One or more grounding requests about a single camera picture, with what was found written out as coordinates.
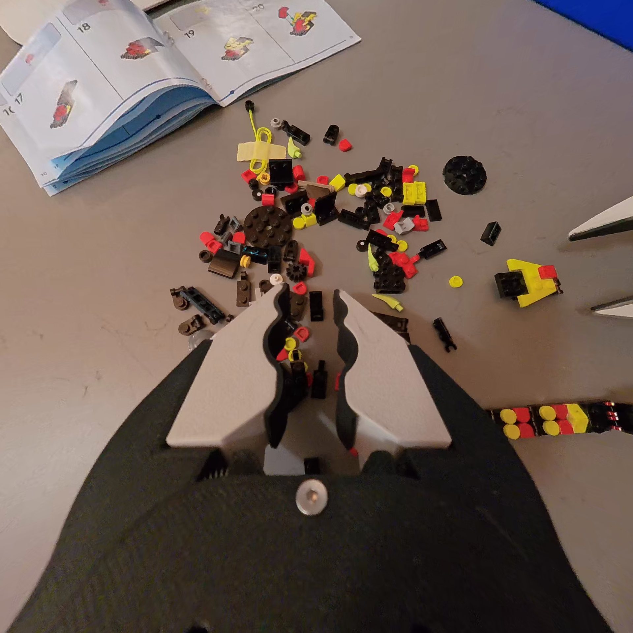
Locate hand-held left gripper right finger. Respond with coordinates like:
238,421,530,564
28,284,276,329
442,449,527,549
334,289,452,468

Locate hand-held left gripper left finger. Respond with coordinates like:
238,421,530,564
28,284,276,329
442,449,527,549
166,283,291,451

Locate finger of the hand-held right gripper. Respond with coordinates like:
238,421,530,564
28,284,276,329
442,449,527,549
569,196,633,242
591,297,633,318

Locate yellow wedge lego assembly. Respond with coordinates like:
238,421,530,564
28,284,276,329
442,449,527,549
495,258,563,308

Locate pile of lego pieces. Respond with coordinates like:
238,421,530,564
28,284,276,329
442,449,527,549
170,99,458,399

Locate long black lego strip assembly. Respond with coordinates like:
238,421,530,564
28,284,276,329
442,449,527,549
487,402,633,440

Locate black round lego plate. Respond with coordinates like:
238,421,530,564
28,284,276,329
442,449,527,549
442,156,488,196

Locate lego instruction booklet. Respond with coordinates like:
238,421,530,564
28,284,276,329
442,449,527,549
0,0,362,197

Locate blue plastic bin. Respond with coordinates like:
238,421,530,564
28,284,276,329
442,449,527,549
531,0,633,51

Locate white board pad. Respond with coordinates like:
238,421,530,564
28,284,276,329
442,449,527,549
0,0,174,39

